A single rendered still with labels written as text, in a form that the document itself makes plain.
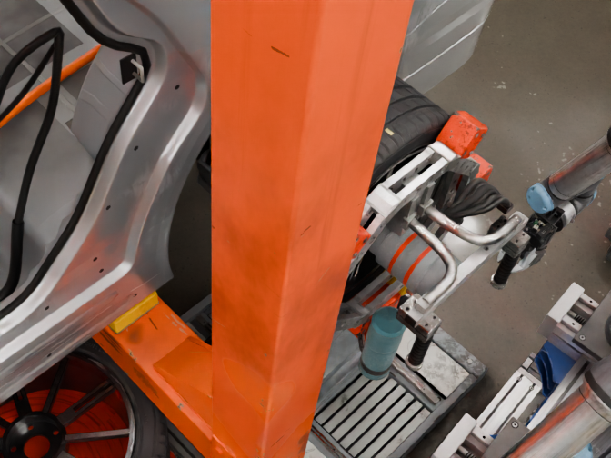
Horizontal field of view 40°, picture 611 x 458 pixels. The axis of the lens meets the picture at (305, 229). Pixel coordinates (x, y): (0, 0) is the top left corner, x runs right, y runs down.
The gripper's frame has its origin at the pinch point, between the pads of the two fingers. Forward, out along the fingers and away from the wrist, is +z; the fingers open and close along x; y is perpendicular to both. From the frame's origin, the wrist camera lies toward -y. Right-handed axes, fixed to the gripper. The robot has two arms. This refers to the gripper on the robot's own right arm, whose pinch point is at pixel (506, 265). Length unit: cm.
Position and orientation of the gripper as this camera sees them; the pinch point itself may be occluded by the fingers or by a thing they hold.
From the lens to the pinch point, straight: 220.2
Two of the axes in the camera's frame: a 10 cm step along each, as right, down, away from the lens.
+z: -7.0, 5.5, -4.7
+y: 0.8, -5.8, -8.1
